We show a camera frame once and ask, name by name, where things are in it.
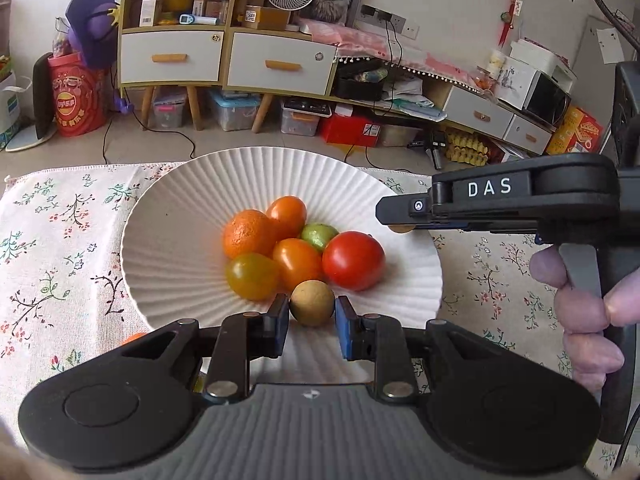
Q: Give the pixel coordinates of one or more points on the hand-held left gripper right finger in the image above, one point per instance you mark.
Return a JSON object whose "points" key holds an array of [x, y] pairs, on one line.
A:
{"points": [[343, 330]]}

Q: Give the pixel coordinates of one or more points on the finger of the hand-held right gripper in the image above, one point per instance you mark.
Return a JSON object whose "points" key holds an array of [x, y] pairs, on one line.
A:
{"points": [[400, 207]]}

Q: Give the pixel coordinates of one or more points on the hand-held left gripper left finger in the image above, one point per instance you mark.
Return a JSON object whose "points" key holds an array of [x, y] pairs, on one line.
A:
{"points": [[281, 327]]}

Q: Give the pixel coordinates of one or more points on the tan longan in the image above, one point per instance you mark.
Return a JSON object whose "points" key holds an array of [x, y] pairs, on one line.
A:
{"points": [[312, 303], [402, 229]]}

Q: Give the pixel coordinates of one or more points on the yellow-green tomato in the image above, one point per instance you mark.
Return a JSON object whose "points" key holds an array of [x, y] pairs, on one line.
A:
{"points": [[252, 276]]}

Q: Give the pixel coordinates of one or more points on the orange tomato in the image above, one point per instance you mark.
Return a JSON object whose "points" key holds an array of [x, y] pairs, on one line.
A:
{"points": [[296, 262], [287, 212]]}

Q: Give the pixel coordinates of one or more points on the red tomato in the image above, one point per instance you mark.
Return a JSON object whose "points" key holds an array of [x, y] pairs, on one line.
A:
{"points": [[353, 260]]}

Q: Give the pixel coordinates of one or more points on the light green round fruit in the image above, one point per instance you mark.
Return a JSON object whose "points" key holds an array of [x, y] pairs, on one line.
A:
{"points": [[318, 235]]}

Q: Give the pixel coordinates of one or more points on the mandarin orange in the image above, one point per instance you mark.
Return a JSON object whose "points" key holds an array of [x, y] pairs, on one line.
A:
{"points": [[248, 234], [132, 338]]}

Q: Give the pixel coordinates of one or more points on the white ribbed plate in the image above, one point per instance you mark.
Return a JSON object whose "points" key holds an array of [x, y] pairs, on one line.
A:
{"points": [[190, 220]]}

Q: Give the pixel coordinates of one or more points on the person's right hand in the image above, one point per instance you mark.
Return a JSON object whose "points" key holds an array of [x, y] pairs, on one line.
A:
{"points": [[580, 310]]}

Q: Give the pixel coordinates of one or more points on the printed cardboard box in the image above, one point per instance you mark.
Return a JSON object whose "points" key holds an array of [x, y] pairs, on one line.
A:
{"points": [[575, 132]]}

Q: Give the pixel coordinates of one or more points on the white low cabinet drawer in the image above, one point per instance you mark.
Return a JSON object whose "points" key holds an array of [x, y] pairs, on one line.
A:
{"points": [[527, 130], [480, 107]]}

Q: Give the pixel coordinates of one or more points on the yellow egg tray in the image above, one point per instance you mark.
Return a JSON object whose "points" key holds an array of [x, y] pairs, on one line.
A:
{"points": [[465, 147]]}

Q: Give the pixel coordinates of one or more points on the red box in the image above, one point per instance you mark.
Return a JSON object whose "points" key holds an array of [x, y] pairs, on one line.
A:
{"points": [[350, 130]]}

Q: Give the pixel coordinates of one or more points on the black microwave oven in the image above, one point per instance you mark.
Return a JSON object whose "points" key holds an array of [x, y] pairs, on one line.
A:
{"points": [[545, 96]]}

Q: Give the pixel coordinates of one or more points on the low wooden cabinet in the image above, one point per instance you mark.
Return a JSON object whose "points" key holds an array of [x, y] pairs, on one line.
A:
{"points": [[435, 94]]}

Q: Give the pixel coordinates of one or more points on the white box with drawing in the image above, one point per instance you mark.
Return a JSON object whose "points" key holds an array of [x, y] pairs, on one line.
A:
{"points": [[507, 79]]}

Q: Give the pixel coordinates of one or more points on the black bag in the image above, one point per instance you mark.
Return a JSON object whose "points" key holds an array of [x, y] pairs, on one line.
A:
{"points": [[357, 85]]}

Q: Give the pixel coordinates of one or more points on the clear plastic storage box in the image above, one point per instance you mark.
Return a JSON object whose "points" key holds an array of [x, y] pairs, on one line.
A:
{"points": [[235, 111], [300, 119], [170, 109]]}

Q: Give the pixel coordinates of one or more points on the paper note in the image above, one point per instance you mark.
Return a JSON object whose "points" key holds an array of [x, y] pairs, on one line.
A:
{"points": [[610, 45]]}

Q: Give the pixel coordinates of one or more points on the pink cloth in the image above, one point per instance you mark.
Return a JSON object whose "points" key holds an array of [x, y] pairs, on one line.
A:
{"points": [[360, 40]]}

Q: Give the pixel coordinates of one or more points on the red hanging ornament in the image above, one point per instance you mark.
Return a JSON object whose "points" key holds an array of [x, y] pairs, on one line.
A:
{"points": [[510, 22]]}

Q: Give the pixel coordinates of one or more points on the brown cardboard box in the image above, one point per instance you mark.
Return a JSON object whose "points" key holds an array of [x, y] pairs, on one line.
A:
{"points": [[265, 17]]}

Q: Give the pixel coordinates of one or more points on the floral tablecloth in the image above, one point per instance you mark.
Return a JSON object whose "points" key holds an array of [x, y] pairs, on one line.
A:
{"points": [[60, 240]]}

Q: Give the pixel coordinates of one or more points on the white blue infrared thermometer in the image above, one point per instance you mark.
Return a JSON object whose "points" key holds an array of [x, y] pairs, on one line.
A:
{"points": [[192, 20]]}

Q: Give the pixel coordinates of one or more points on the red bucket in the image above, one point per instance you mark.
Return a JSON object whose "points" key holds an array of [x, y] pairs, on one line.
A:
{"points": [[75, 100]]}

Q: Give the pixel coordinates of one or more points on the small white box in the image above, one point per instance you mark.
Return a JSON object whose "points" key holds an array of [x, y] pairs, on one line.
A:
{"points": [[148, 12]]}

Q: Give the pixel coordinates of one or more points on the black panel on white base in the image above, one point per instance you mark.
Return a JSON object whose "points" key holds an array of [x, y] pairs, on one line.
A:
{"points": [[44, 95]]}

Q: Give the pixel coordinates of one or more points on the white paper bag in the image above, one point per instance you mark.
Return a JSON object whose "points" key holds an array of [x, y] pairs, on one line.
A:
{"points": [[7, 110]]}

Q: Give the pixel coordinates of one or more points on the purple plush toy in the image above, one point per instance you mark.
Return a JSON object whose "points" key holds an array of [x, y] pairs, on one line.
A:
{"points": [[92, 15]]}

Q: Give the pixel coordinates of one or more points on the white wall socket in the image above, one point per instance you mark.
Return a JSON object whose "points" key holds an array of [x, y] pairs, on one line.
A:
{"points": [[396, 22]]}

